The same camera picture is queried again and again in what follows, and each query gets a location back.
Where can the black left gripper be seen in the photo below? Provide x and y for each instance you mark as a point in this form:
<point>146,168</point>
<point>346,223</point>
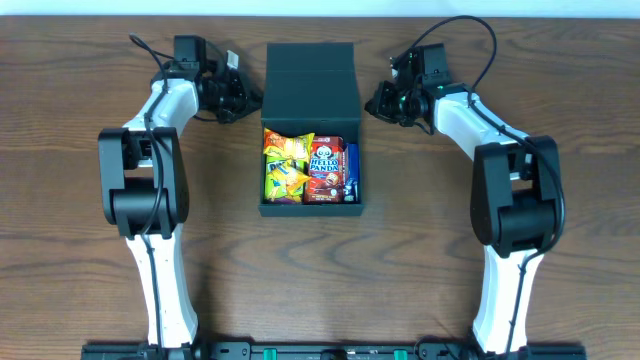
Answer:
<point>239,95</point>

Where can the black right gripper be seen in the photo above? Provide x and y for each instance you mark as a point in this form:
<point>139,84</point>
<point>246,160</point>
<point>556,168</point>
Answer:
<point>382,103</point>

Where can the blue Eclipse candy pack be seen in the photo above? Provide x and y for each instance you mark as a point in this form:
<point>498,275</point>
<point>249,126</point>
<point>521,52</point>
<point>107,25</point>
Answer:
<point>351,165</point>

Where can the black gift box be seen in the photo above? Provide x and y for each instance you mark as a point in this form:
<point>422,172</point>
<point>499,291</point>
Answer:
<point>312,88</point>

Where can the large yellow snack packet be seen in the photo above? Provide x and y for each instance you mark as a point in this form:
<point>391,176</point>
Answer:
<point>294,148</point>

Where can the red Hello Panda box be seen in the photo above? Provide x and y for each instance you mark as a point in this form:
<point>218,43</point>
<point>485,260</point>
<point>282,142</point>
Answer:
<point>326,171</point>

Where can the green Pretz snack box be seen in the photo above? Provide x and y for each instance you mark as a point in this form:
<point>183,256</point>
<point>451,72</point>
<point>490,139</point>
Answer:
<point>271,163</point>

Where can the small yellow snack packet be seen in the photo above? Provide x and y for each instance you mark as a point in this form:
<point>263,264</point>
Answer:
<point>285,180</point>

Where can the blue Dairy Milk bar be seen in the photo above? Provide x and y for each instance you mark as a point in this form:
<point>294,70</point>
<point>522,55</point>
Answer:
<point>351,192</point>

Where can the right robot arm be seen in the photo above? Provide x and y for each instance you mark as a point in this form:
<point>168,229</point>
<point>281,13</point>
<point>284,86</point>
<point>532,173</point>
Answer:
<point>517,206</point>

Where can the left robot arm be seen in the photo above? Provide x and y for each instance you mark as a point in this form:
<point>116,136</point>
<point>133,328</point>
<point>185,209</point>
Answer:
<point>143,178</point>

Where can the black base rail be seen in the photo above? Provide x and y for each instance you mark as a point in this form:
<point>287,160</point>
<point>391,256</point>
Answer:
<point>247,351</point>

